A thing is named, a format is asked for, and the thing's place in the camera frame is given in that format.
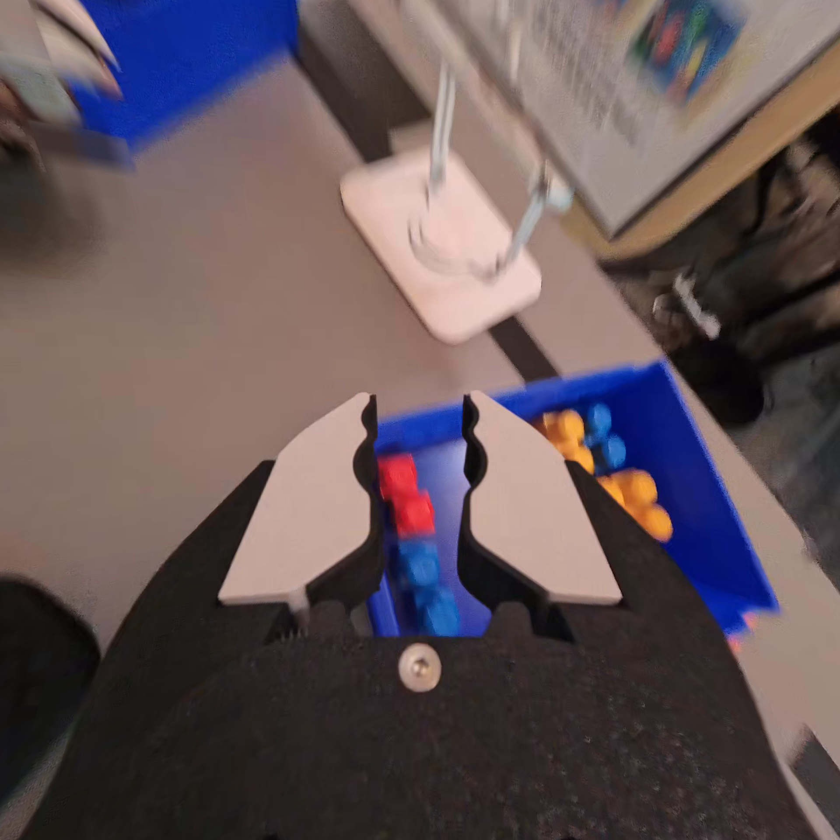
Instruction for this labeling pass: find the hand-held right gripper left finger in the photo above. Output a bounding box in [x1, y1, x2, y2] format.
[217, 392, 388, 632]

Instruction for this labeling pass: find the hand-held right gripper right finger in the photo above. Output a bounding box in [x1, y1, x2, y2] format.
[456, 392, 623, 619]

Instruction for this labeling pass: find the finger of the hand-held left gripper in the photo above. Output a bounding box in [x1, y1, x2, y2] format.
[46, 0, 120, 70]
[33, 13, 124, 101]

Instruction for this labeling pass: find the row of mixed mega blocks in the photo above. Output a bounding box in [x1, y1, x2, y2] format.
[377, 402, 676, 637]

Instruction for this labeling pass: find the blue plastic bin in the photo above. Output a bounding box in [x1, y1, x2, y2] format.
[66, 0, 299, 153]
[364, 360, 782, 641]

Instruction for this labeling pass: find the person's left hand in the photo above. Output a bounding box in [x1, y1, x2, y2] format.
[0, 82, 48, 173]

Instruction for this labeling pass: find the orange tool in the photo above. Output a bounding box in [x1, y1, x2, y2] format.
[725, 610, 760, 655]

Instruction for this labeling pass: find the white power strip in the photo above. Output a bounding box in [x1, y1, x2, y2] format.
[655, 274, 724, 340]

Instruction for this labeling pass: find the dark fleece jacket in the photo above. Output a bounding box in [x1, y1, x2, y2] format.
[0, 576, 101, 796]

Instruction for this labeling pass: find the printed instruction sheet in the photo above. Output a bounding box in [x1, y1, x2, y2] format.
[459, 0, 829, 235]

